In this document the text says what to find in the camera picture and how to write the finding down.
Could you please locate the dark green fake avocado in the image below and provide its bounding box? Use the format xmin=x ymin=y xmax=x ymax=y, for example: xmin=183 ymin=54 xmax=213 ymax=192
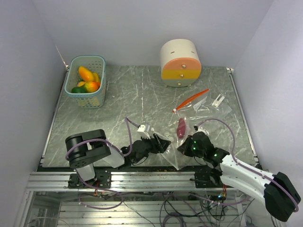
xmin=71 ymin=87 xmax=87 ymax=94

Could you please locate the yellow fake bell pepper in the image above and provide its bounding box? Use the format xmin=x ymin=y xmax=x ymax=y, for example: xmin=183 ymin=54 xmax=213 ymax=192
xmin=92 ymin=72 xmax=100 ymax=82

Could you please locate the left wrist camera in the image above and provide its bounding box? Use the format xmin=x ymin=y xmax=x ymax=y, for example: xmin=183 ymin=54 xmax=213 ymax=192
xmin=137 ymin=123 xmax=153 ymax=139

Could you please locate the teal plastic basket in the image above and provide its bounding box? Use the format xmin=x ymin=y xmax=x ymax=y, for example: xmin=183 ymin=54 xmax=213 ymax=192
xmin=64 ymin=55 xmax=106 ymax=108

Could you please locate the small white plastic clip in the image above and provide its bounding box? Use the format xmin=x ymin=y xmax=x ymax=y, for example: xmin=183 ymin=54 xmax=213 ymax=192
xmin=212 ymin=94 xmax=225 ymax=108

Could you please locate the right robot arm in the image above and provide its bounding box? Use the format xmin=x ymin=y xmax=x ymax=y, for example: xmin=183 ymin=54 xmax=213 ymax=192
xmin=178 ymin=131 xmax=301 ymax=222

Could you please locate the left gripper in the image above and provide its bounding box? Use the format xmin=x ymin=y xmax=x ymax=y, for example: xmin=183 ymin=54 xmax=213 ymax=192
xmin=141 ymin=132 xmax=171 ymax=157

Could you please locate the orange green fake mango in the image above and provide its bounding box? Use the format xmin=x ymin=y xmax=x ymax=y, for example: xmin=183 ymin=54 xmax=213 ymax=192
xmin=83 ymin=81 xmax=99 ymax=93

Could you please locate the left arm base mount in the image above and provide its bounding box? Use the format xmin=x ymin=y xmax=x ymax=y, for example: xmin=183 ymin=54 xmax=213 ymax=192
xmin=67 ymin=170 xmax=111 ymax=189

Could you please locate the clear red-zip bag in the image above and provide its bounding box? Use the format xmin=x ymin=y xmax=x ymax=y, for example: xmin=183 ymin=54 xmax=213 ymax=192
xmin=172 ymin=89 xmax=232 ymax=120

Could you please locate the polka dot zip bag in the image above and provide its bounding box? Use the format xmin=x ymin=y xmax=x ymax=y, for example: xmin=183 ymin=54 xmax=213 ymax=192
xmin=147 ymin=114 xmax=197 ymax=170

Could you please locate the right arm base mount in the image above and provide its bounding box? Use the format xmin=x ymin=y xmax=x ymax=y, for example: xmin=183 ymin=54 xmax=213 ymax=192
xmin=189 ymin=166 xmax=223 ymax=188

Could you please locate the purple fake fruit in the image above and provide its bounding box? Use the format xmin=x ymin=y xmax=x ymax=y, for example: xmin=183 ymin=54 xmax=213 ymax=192
xmin=176 ymin=118 xmax=186 ymax=139

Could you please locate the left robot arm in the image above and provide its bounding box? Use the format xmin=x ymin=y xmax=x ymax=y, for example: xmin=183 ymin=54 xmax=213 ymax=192
xmin=65 ymin=125 xmax=171 ymax=188

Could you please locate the round mini drawer cabinet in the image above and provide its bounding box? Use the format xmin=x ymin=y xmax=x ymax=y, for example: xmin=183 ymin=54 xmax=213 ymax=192
xmin=160 ymin=39 xmax=202 ymax=87

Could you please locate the yellow orange fake mango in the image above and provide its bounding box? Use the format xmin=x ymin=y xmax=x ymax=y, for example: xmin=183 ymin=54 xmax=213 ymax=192
xmin=78 ymin=66 xmax=94 ymax=82

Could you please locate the peach coloured fake fruit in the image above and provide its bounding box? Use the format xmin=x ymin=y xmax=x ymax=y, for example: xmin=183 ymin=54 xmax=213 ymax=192
xmin=77 ymin=81 xmax=86 ymax=87

